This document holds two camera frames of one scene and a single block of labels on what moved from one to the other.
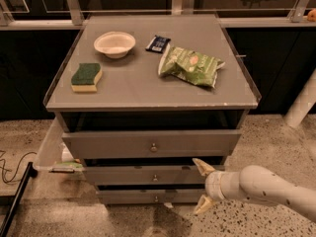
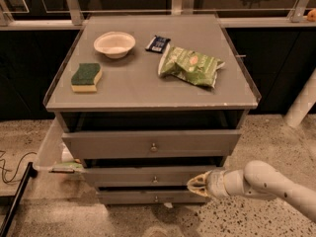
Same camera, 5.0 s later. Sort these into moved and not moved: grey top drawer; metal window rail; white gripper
Moved: white gripper
Not moved: grey top drawer; metal window rail
